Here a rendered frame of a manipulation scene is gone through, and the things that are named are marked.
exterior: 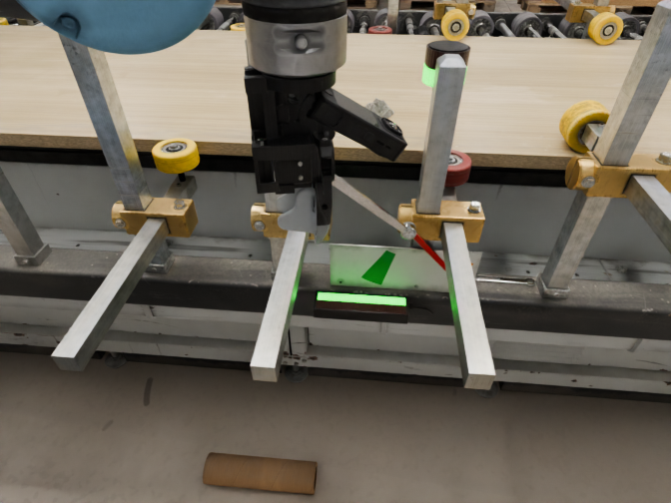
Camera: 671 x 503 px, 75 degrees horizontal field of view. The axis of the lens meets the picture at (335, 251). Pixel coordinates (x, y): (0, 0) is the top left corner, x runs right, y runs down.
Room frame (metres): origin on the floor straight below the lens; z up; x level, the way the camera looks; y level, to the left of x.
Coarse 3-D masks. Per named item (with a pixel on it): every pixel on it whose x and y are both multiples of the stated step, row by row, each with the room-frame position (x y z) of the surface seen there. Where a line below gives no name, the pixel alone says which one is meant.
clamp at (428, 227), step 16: (400, 208) 0.59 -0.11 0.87; (416, 208) 0.59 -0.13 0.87; (448, 208) 0.59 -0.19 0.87; (464, 208) 0.59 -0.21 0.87; (480, 208) 0.59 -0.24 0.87; (416, 224) 0.57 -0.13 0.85; (432, 224) 0.57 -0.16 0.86; (464, 224) 0.56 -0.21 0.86; (480, 224) 0.56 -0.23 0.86; (432, 240) 0.57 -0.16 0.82
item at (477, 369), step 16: (448, 192) 0.65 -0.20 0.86; (448, 224) 0.56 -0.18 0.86; (448, 240) 0.52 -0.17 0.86; (464, 240) 0.52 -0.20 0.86; (448, 256) 0.48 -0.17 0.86; (464, 256) 0.48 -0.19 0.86; (448, 272) 0.46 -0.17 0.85; (464, 272) 0.44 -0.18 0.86; (448, 288) 0.44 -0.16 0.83; (464, 288) 0.41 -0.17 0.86; (464, 304) 0.38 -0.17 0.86; (464, 320) 0.36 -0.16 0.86; (480, 320) 0.36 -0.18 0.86; (464, 336) 0.33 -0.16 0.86; (480, 336) 0.33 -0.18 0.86; (464, 352) 0.31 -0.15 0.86; (480, 352) 0.31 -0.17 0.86; (464, 368) 0.30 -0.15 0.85; (480, 368) 0.29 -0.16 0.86; (464, 384) 0.28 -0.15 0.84; (480, 384) 0.28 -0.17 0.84
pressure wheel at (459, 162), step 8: (456, 152) 0.71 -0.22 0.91; (456, 160) 0.69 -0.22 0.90; (464, 160) 0.68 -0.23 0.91; (448, 168) 0.66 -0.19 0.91; (456, 168) 0.66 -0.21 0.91; (464, 168) 0.66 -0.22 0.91; (448, 176) 0.65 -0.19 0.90; (456, 176) 0.65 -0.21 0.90; (464, 176) 0.66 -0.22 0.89; (448, 184) 0.65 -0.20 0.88; (456, 184) 0.65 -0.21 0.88
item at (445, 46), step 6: (432, 42) 0.65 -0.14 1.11; (438, 42) 0.65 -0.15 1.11; (444, 42) 0.65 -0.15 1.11; (450, 42) 0.65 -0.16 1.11; (456, 42) 0.65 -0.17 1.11; (432, 48) 0.63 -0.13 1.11; (438, 48) 0.63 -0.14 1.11; (444, 48) 0.63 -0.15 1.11; (450, 48) 0.63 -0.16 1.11; (456, 48) 0.63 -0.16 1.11; (462, 48) 0.63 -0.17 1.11; (426, 66) 0.63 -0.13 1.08
